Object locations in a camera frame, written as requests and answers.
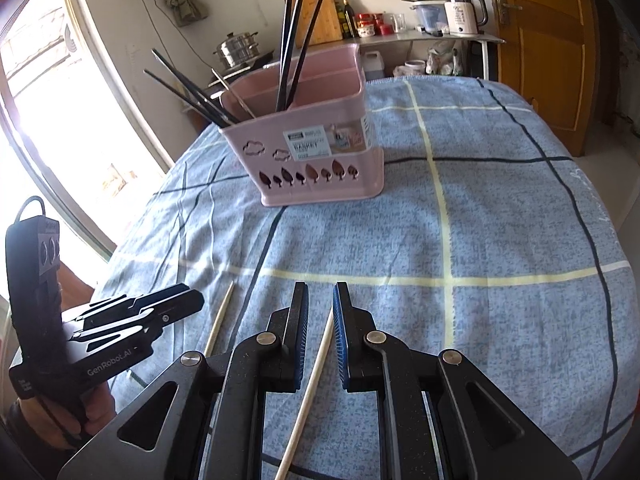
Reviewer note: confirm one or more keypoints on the dark metal chopstick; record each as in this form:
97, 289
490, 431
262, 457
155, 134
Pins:
215, 106

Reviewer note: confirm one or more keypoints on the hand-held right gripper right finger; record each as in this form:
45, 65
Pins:
341, 340

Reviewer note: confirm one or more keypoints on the wooden cutting board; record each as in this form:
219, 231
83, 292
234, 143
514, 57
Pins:
331, 25

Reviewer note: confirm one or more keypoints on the white plastic bag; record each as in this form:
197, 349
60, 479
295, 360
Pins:
445, 60

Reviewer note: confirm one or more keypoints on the silver metal chopstick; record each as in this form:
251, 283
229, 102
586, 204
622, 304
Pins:
232, 94

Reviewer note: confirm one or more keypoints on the steel side table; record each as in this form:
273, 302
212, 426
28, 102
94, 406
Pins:
400, 36

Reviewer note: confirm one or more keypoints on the window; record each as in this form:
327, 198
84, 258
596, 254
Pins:
40, 110

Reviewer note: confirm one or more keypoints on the dark glass bottle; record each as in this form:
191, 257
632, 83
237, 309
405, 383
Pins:
341, 22
351, 20

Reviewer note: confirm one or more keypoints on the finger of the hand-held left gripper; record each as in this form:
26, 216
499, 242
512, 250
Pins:
120, 337
170, 297

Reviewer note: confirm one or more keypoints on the blue plaid blanket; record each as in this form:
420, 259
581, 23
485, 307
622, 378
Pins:
500, 210

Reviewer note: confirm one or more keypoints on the red container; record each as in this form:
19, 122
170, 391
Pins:
386, 25

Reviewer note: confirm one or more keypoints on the white mug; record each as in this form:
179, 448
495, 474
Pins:
414, 68

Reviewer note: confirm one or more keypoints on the red lidded jar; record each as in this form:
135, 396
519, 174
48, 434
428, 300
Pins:
365, 25

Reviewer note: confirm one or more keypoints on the orange wooden door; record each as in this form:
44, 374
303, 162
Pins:
545, 60

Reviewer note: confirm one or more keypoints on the hanging grey cloth bag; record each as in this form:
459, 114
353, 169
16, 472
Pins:
186, 2

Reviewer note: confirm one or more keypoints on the white plastic jug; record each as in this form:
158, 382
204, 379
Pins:
373, 66

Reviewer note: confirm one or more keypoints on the clear drinking glass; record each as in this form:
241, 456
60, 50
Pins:
401, 22

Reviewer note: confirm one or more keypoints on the water filter pitcher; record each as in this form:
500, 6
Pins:
429, 17

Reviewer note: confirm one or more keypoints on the light wooden chopstick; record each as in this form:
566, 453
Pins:
218, 317
309, 385

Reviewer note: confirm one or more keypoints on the pink plastic chopstick basket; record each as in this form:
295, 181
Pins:
320, 195

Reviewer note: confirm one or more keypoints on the white electric kettle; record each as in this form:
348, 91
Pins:
462, 15

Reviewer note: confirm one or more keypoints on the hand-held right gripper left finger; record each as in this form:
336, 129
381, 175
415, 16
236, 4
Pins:
297, 320

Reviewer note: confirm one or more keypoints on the person's left hand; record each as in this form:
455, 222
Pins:
97, 405

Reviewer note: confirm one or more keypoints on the stainless steel pot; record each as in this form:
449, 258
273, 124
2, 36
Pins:
237, 50

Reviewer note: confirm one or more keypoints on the brown wooden chair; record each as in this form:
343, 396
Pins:
75, 290

